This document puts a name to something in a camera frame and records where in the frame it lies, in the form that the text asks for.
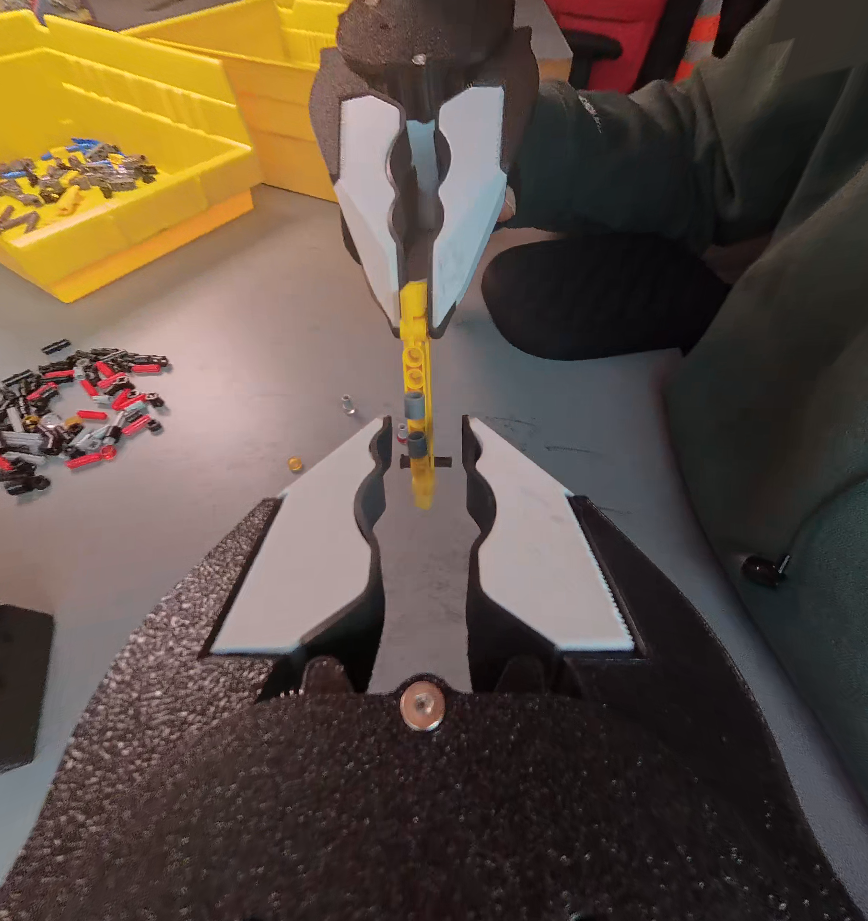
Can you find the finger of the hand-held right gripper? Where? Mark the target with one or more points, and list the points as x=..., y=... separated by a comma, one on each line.
x=366, y=187
x=473, y=180

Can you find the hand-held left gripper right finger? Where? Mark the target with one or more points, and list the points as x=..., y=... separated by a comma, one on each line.
x=549, y=575

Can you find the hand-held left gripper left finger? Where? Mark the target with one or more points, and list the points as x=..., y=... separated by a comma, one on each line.
x=297, y=575

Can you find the clear round lego piece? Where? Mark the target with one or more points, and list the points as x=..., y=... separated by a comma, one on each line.
x=346, y=404

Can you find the yellow lego beam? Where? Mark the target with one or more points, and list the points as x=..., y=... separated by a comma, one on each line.
x=421, y=360

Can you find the pile of red black lego pins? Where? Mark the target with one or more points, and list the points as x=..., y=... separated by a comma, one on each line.
x=53, y=417

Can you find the yellow lego model black base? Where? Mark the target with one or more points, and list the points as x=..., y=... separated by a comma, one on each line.
x=9, y=683

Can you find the heap of dark grey lego parts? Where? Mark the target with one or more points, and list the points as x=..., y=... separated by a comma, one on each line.
x=53, y=180

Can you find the single black lego pin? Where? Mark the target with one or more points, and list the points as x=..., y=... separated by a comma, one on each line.
x=56, y=346

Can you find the person's right hand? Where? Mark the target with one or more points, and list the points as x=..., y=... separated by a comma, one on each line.
x=509, y=207

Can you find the yellow parts bin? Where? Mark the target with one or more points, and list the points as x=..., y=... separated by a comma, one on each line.
x=139, y=216
x=283, y=122
x=304, y=21

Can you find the black chair armrest pad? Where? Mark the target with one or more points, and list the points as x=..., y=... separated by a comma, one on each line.
x=599, y=302

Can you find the red office chair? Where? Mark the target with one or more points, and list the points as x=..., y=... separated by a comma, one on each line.
x=606, y=21

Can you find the orange traffic cone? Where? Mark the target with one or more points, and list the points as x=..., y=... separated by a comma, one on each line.
x=696, y=36

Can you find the person's green sweatshirt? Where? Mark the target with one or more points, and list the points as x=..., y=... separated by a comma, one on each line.
x=801, y=432

